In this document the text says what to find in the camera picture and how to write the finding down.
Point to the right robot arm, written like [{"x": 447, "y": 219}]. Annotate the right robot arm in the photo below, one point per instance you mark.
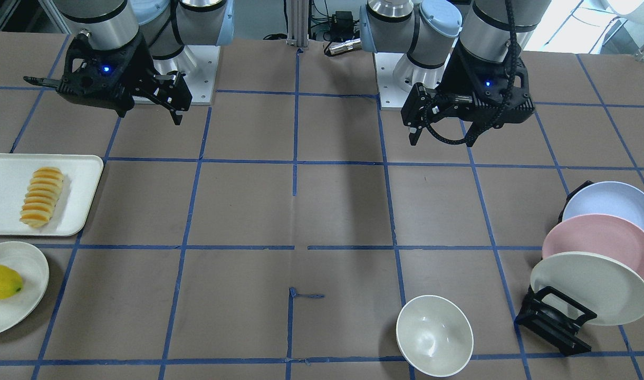
[{"x": 167, "y": 26}]

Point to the black plate rack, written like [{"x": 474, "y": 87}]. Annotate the black plate rack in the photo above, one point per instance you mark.
[{"x": 552, "y": 325}]

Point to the white plate under lemon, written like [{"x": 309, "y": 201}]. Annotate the white plate under lemon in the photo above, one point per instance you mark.
[{"x": 24, "y": 277}]

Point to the yellow lemon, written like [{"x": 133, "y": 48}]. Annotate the yellow lemon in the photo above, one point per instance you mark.
[{"x": 11, "y": 282}]

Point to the white rectangular tray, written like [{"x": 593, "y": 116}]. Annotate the white rectangular tray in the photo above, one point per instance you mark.
[{"x": 81, "y": 177}]

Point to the blue plate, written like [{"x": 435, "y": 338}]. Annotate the blue plate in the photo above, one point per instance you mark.
[{"x": 607, "y": 197}]

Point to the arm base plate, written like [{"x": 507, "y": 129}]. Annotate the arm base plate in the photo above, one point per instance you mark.
[
  {"x": 396, "y": 74},
  {"x": 199, "y": 63}
]

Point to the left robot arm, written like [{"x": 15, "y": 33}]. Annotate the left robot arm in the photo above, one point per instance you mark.
[{"x": 428, "y": 32}]

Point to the white bowl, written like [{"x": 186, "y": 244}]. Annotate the white bowl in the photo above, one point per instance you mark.
[{"x": 434, "y": 336}]

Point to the cream plate in rack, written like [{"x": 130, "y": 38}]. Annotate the cream plate in rack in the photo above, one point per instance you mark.
[{"x": 601, "y": 284}]

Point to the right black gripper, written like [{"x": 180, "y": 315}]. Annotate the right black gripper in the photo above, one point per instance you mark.
[{"x": 135, "y": 69}]

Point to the pink plate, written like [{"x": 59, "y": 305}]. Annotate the pink plate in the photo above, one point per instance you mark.
[{"x": 603, "y": 234}]

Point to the sliced yellow bread loaf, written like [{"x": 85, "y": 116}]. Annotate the sliced yellow bread loaf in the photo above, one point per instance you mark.
[{"x": 43, "y": 193}]

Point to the aluminium frame post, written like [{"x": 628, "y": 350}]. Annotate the aluminium frame post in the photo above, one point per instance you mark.
[{"x": 297, "y": 23}]

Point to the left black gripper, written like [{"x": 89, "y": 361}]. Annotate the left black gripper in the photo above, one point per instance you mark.
[{"x": 461, "y": 74}]

